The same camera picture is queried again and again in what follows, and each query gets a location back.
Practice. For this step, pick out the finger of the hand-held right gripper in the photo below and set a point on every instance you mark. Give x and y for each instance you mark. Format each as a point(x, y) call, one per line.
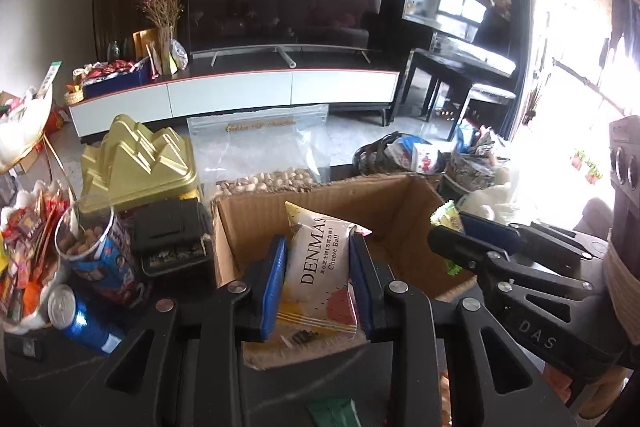
point(450, 247)
point(487, 232)

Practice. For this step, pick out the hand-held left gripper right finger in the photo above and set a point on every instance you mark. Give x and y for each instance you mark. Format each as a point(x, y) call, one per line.
point(361, 282)

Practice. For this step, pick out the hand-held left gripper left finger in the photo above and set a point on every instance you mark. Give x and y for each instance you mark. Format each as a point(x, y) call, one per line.
point(272, 282)

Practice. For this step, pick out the green snack packet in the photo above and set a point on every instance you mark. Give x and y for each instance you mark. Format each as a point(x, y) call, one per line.
point(445, 217)

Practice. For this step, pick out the white snack packet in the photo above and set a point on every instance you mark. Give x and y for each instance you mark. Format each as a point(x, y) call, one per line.
point(320, 267)

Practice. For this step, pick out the brown cardboard box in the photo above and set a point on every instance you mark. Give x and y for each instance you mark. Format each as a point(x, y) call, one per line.
point(395, 212)

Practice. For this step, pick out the patterned bowl of snacks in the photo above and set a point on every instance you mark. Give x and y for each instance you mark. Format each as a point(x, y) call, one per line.
point(475, 162)

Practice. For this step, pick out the dark woven basket of snacks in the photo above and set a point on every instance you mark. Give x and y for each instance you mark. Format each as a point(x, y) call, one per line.
point(385, 157)

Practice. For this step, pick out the white plush sheep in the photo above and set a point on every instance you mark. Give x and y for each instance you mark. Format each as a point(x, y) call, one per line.
point(487, 202)

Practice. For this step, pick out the black square tin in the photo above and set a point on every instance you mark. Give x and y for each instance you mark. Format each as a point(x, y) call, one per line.
point(170, 227)

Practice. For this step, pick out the small potted plants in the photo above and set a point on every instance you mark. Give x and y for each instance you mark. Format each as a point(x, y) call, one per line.
point(590, 169)

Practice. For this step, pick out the dark green packet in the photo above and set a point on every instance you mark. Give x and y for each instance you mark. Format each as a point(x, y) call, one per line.
point(332, 414)

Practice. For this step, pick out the clear zip bag of pistachios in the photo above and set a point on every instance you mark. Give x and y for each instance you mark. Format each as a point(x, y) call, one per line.
point(250, 147)

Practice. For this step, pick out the padded piano bench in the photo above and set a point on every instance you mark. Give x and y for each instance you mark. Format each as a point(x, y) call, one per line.
point(492, 93)

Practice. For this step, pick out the blue snack canister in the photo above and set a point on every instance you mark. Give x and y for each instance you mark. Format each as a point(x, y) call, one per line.
point(105, 267)

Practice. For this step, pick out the gold mountain-shaped tin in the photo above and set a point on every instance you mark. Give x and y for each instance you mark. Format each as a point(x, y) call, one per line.
point(140, 162)

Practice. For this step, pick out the blue drink can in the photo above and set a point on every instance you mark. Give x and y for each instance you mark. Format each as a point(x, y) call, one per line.
point(85, 324)

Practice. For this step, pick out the white television cabinet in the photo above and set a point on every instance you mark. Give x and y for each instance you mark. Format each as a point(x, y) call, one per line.
point(225, 89)

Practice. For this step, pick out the dark curtain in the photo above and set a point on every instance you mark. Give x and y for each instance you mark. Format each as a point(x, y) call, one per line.
point(520, 32)

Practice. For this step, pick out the black upright piano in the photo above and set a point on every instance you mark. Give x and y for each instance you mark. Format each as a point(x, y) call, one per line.
point(440, 32)

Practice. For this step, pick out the heap of red wrapped candies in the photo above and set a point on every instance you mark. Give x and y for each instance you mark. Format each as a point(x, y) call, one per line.
point(30, 252)

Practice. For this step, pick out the silver foil packet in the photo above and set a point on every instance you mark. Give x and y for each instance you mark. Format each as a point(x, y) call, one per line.
point(179, 54)

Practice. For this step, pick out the blue tray of red candies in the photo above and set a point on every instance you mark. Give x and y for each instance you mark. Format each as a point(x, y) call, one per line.
point(117, 79)

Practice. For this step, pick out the black remote control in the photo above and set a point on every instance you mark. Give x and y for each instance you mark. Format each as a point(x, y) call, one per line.
point(22, 348)

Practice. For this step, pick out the brown paper bag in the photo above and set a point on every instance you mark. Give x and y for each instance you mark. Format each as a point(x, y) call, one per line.
point(142, 49)

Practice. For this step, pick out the small woven basket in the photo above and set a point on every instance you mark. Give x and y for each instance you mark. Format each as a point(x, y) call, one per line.
point(74, 98)

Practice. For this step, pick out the red carton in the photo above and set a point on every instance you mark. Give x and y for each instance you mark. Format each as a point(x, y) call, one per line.
point(56, 119)

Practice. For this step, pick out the white tiered shell dish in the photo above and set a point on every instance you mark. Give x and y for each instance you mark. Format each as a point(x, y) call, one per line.
point(20, 142)

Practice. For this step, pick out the dried flowers in glass vase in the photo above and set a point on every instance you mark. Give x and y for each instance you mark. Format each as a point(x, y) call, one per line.
point(160, 7)

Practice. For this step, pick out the green white stick packet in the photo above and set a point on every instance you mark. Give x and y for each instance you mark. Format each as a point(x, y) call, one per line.
point(50, 82)

